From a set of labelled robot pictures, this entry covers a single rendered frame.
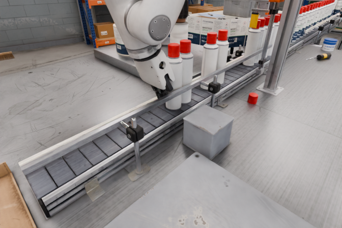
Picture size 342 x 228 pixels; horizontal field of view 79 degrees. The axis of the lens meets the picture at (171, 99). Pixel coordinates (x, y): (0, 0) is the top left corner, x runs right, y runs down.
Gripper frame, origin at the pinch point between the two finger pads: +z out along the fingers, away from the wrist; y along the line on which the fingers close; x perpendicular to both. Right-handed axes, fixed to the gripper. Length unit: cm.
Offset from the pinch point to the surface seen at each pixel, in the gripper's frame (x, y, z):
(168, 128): 5.4, -5.0, 7.0
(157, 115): 4.4, 0.1, 5.1
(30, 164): 33.0, -4.1, -14.0
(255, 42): -54, -2, 14
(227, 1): -218, 117, 77
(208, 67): -21.0, -1.1, 4.5
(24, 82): 25, 68, 3
